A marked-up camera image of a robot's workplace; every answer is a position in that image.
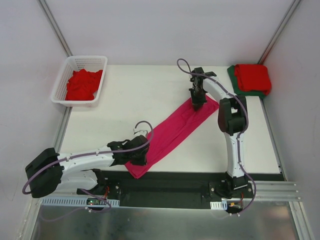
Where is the pink t shirt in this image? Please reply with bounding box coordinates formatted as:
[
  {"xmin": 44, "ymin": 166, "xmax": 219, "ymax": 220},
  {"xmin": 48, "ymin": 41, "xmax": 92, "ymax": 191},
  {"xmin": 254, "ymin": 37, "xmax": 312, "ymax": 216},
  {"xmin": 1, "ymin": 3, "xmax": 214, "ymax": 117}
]
[{"xmin": 125, "ymin": 96, "xmax": 219, "ymax": 179}]

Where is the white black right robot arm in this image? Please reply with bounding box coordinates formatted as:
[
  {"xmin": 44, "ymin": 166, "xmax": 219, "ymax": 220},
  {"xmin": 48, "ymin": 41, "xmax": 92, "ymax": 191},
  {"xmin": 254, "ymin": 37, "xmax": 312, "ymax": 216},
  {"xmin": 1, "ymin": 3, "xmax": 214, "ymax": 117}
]
[{"xmin": 189, "ymin": 67, "xmax": 249, "ymax": 199}]

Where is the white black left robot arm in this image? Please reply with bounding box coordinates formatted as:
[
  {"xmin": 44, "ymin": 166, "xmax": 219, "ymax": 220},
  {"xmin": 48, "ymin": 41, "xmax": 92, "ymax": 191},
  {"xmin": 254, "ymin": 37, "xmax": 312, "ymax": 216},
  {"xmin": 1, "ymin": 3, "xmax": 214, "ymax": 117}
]
[{"xmin": 22, "ymin": 133, "xmax": 150, "ymax": 199}]

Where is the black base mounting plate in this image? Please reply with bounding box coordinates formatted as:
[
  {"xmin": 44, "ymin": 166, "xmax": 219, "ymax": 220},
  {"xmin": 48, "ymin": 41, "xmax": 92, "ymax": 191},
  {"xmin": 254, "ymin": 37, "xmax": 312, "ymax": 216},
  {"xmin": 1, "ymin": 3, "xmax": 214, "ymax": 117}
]
[{"xmin": 76, "ymin": 169, "xmax": 258, "ymax": 208}]

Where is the folded green t shirt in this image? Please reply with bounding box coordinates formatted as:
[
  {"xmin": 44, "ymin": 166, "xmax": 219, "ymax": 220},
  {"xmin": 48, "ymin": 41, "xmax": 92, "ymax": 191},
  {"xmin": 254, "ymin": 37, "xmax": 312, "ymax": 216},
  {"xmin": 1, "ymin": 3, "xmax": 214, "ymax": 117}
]
[{"xmin": 227, "ymin": 65, "xmax": 267, "ymax": 100}]

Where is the folded red t shirt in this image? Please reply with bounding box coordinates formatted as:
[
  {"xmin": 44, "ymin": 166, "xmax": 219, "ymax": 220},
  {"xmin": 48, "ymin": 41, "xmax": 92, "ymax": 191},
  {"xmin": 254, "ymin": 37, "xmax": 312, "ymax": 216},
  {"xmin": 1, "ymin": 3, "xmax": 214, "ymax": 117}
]
[{"xmin": 234, "ymin": 64, "xmax": 272, "ymax": 95}]

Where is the crumpled red t shirt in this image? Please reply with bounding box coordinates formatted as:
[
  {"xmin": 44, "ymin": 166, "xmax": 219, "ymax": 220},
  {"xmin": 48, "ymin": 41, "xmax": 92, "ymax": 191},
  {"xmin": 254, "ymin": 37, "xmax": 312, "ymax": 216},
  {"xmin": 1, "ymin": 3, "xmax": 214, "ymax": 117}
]
[{"xmin": 65, "ymin": 69, "xmax": 103, "ymax": 101}]

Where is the white plastic laundry basket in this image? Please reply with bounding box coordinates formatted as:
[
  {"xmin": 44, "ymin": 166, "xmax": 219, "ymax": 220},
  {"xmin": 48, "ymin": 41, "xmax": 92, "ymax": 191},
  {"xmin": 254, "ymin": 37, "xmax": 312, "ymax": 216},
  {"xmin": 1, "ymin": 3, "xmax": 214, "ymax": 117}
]
[{"xmin": 50, "ymin": 55, "xmax": 108, "ymax": 108}]

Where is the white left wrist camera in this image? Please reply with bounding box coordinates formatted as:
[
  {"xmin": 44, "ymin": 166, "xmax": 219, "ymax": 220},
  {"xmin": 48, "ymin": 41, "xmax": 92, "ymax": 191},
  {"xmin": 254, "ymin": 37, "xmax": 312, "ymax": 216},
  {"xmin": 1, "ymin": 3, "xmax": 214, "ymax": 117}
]
[{"xmin": 133, "ymin": 128, "xmax": 149, "ymax": 137}]

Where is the right white slotted cable duct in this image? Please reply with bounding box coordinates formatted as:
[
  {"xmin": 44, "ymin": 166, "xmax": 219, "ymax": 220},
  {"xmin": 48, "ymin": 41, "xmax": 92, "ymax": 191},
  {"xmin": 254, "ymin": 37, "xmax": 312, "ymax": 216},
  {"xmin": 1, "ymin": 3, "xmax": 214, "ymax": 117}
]
[{"xmin": 210, "ymin": 200, "xmax": 228, "ymax": 211}]

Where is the white slotted cable duct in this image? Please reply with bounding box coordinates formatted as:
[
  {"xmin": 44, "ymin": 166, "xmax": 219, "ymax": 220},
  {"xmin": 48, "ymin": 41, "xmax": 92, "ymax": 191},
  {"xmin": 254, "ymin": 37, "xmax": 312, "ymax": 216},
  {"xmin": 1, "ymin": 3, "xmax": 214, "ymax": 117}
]
[
  {"xmin": 210, "ymin": 200, "xmax": 228, "ymax": 211},
  {"xmin": 41, "ymin": 196, "xmax": 109, "ymax": 208}
]

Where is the left white slotted cable duct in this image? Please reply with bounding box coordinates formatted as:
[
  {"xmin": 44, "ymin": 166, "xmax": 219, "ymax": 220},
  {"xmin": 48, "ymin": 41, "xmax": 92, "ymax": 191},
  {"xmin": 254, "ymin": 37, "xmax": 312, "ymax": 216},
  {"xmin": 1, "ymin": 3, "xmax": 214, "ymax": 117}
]
[{"xmin": 41, "ymin": 196, "xmax": 109, "ymax": 208}]

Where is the aluminium frame rail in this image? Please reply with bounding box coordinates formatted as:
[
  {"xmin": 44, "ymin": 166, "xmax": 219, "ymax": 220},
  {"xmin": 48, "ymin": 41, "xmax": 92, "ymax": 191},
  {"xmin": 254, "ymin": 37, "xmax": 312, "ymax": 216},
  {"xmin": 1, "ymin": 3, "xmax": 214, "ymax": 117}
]
[{"xmin": 250, "ymin": 181, "xmax": 302, "ymax": 202}]

